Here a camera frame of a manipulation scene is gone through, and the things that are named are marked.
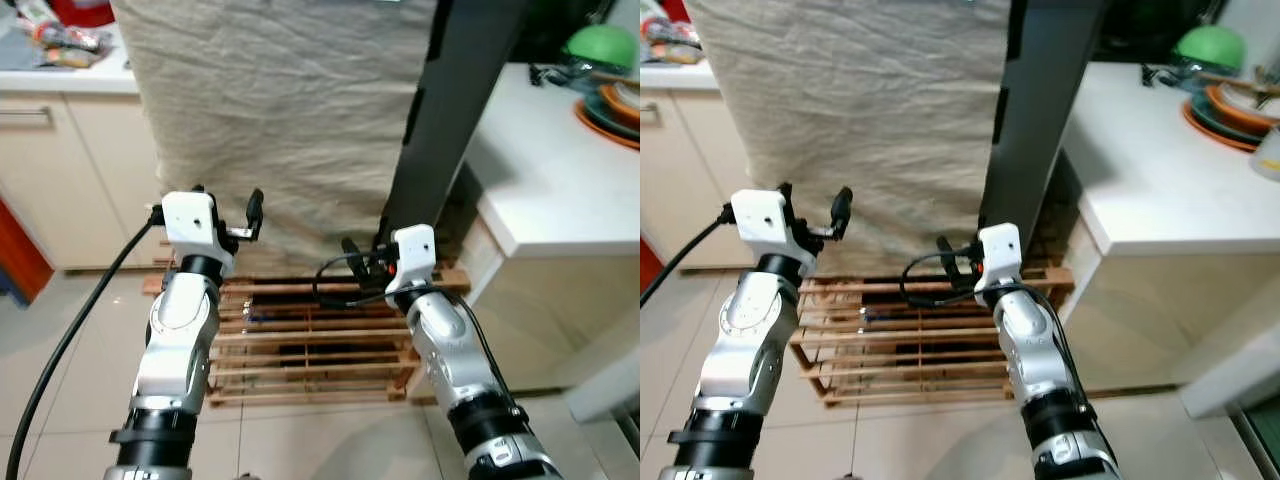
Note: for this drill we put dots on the red orange board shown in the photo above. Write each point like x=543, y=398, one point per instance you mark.
x=648, y=268
x=18, y=255

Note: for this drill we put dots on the dark grey panel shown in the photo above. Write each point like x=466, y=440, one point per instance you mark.
x=450, y=100
x=1045, y=100

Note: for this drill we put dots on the white kitchen cabinet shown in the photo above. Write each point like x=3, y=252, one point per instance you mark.
x=90, y=180
x=700, y=170

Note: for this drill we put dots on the white slanted panel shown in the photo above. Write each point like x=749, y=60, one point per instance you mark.
x=1230, y=375
x=605, y=385

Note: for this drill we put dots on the black appliance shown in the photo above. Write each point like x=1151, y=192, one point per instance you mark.
x=1140, y=30
x=545, y=30

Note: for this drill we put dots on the green bowl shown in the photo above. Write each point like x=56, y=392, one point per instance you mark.
x=1210, y=45
x=600, y=48

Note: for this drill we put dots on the white cup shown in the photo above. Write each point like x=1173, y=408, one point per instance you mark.
x=1268, y=155

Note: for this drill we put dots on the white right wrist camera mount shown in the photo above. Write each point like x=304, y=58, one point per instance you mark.
x=1000, y=250
x=415, y=255

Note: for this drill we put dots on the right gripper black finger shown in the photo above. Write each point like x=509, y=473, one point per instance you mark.
x=946, y=248
x=352, y=250
x=975, y=238
x=384, y=235

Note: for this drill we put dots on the orange bowl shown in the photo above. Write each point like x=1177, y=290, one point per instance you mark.
x=1240, y=110
x=625, y=105

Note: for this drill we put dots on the orange plate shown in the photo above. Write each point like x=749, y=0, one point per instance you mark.
x=1215, y=140
x=605, y=135

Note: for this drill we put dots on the grey counter mat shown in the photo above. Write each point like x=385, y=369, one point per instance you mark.
x=15, y=55

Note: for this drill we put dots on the wooden wine rack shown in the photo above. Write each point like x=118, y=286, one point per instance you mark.
x=300, y=335
x=900, y=340

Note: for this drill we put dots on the white counter unit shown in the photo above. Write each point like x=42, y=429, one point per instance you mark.
x=560, y=180
x=1160, y=180

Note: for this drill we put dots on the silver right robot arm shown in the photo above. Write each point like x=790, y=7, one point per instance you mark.
x=445, y=345
x=1030, y=340

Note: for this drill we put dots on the beige linen cloth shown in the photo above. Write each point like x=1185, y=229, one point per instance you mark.
x=270, y=120
x=850, y=120

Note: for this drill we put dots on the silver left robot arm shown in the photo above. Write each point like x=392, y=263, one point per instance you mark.
x=180, y=340
x=745, y=340

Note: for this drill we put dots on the clear bag of produce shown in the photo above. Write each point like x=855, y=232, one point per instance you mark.
x=70, y=42
x=670, y=45

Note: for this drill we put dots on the teal plate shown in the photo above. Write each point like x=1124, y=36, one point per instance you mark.
x=1202, y=112
x=597, y=105

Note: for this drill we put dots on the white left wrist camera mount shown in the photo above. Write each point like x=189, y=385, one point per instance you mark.
x=188, y=222
x=762, y=218

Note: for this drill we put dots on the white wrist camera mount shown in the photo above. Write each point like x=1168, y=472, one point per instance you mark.
x=188, y=222
x=415, y=255
x=1000, y=250
x=762, y=218

